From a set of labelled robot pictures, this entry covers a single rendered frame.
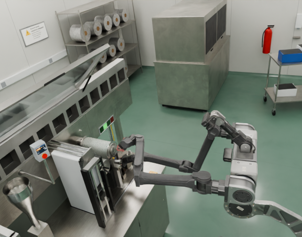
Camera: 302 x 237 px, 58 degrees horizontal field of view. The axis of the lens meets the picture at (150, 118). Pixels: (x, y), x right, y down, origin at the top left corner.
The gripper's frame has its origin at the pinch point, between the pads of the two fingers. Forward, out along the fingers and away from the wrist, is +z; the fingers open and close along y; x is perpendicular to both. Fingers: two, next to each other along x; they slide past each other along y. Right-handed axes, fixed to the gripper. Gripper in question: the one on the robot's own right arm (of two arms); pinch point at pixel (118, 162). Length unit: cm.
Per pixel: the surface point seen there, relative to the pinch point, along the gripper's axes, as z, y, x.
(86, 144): 4.2, -10.6, 28.9
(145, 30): 175, 444, 89
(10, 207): 17, -77, 31
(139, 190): -10.9, -8.1, -25.5
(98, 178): -20.8, -37.9, 12.2
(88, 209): 10.3, -41.4, -9.5
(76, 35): 176, 239, 145
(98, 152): -4.2, -12.3, 19.5
